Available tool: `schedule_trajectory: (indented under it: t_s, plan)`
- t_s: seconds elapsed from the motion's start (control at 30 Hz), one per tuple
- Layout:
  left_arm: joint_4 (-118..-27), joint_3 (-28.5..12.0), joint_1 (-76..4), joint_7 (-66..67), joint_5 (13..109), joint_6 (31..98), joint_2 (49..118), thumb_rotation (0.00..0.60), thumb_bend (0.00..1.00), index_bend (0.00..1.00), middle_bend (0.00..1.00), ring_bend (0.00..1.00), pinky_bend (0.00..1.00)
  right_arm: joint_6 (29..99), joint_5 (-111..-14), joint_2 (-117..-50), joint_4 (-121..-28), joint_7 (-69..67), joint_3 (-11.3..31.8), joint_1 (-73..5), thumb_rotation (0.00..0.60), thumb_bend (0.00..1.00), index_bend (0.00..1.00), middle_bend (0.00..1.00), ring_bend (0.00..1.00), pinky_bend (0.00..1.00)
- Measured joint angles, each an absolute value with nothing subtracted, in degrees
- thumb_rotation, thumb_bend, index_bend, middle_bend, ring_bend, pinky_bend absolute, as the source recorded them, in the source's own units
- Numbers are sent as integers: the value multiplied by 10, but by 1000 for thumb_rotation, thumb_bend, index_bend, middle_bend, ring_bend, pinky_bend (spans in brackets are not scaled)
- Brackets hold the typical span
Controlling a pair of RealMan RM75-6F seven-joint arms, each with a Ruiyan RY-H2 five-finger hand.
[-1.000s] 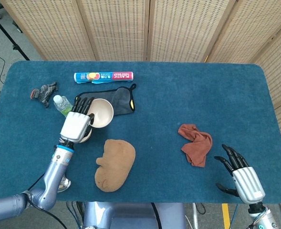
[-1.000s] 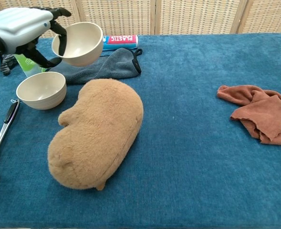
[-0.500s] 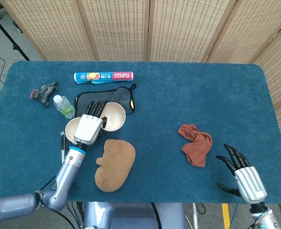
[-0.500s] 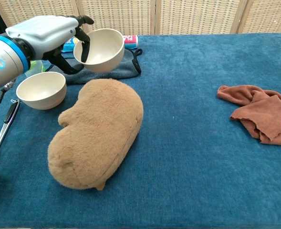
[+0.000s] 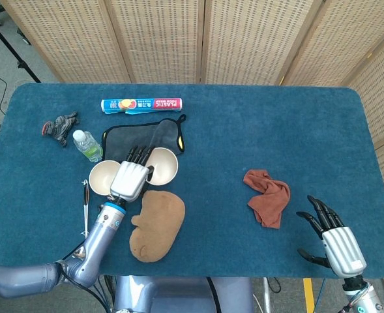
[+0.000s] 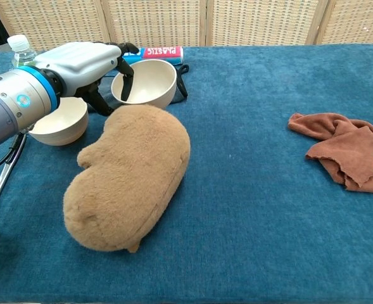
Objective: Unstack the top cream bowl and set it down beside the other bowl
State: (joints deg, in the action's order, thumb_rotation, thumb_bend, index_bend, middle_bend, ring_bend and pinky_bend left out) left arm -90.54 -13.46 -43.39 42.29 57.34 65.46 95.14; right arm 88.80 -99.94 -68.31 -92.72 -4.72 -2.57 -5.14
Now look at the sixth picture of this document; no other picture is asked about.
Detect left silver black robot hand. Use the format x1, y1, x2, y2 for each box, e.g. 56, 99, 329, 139
34, 41, 140, 117

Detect cream bowl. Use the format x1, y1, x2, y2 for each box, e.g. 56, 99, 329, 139
28, 96, 89, 146
111, 59, 177, 110

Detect clear water bottle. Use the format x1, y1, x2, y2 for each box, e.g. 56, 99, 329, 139
7, 34, 38, 68

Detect plastic wrap box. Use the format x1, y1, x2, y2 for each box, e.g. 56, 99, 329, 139
122, 46, 184, 66

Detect brown plush toy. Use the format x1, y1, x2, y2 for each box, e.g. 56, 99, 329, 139
63, 103, 192, 253

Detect wooden woven folding screen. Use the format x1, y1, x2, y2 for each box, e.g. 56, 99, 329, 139
0, 0, 373, 53

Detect blue table carpet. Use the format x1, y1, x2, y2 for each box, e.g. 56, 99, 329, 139
0, 44, 373, 302

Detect rust orange cloth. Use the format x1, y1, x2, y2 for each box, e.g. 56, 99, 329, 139
287, 112, 373, 194

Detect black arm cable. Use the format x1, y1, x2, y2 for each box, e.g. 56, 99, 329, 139
0, 132, 27, 175

